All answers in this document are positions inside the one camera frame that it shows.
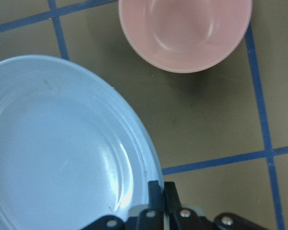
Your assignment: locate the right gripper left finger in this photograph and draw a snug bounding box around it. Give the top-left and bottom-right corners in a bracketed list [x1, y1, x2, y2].
[136, 181, 164, 230]

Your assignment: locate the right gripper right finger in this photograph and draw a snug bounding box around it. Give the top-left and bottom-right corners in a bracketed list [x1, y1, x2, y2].
[164, 182, 214, 230]

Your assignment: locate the blue plate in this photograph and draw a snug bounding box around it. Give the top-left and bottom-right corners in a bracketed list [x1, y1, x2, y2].
[0, 55, 163, 230]

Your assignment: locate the pink bowl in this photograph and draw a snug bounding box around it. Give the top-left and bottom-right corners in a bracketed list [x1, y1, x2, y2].
[118, 0, 252, 73]

